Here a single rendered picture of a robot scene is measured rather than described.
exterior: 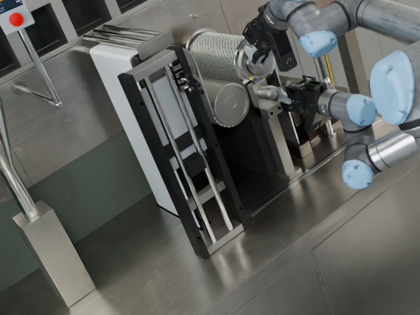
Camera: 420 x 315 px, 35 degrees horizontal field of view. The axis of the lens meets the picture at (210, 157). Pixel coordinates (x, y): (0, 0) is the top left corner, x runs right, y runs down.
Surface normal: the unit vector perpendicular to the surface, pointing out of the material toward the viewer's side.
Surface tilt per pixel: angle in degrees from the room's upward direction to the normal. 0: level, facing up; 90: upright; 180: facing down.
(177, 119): 90
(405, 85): 60
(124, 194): 90
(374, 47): 90
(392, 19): 45
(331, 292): 90
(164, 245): 0
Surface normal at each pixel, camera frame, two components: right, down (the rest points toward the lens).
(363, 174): -0.25, 0.54
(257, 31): 0.22, -0.36
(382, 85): -0.94, 0.31
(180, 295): -0.33, -0.83
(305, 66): 0.49, 0.26
